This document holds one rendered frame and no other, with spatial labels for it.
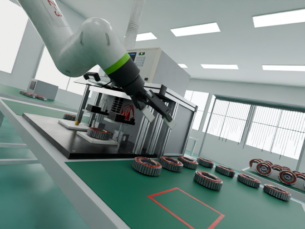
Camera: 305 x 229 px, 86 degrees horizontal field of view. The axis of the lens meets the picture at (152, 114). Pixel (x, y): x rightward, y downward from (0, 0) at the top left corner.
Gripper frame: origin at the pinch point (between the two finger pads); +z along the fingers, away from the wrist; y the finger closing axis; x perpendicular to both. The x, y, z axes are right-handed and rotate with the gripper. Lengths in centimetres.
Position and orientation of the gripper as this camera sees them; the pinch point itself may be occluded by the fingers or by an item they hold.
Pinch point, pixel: (160, 121)
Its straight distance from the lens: 63.4
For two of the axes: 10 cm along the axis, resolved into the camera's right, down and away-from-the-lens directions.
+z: 5.3, 6.9, 5.0
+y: 5.6, 1.5, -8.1
